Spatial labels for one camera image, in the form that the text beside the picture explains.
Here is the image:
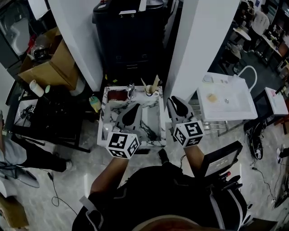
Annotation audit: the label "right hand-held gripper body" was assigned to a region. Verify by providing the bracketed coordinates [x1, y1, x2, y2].
[172, 115, 205, 148]

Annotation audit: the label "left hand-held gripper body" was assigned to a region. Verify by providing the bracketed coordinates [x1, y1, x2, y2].
[106, 127, 144, 160]

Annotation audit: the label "person's left forearm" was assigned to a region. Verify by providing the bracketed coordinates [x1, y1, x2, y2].
[89, 155, 130, 196]

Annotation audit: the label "person's right forearm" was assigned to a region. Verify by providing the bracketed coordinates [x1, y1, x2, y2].
[184, 144, 207, 178]

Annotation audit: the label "white paper cup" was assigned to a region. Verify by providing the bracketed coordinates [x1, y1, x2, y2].
[29, 79, 45, 98]

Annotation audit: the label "marble pattern sink stand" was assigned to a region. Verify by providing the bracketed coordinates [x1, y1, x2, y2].
[97, 85, 167, 148]

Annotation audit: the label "dark red cloth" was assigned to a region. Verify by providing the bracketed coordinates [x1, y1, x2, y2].
[107, 89, 127, 101]

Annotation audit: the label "yellow green bottle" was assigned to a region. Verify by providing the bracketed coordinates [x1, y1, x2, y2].
[89, 95, 103, 112]

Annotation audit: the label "chrome faucet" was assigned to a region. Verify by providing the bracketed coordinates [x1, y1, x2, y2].
[126, 83, 136, 100]

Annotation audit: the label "person's black shoe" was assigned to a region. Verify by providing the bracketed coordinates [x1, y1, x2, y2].
[158, 148, 170, 164]

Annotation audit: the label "black monitor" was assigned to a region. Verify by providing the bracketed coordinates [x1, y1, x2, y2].
[200, 141, 243, 179]

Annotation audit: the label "white sink table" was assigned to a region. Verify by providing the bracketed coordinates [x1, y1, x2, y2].
[196, 72, 259, 137]

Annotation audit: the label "black backpack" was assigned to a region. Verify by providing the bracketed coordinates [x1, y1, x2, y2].
[247, 125, 264, 160]

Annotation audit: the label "black desk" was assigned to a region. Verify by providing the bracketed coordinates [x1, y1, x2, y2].
[5, 89, 91, 154]

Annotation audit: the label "person's black clothing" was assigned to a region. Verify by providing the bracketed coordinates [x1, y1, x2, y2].
[72, 162, 248, 231]

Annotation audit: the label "white curved faucet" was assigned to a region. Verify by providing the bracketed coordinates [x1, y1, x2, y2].
[236, 65, 258, 90]

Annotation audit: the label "black cabinet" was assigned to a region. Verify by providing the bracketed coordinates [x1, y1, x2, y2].
[92, 0, 177, 89]

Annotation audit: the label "white table with black legs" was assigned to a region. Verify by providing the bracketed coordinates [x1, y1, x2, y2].
[254, 86, 289, 127]

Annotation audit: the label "large open cardboard box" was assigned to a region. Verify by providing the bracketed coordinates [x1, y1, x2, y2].
[18, 27, 80, 91]

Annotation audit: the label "round white table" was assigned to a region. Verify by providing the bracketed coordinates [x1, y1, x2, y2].
[232, 27, 252, 42]

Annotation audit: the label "small cardboard box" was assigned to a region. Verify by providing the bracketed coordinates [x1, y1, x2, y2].
[0, 194, 30, 229]

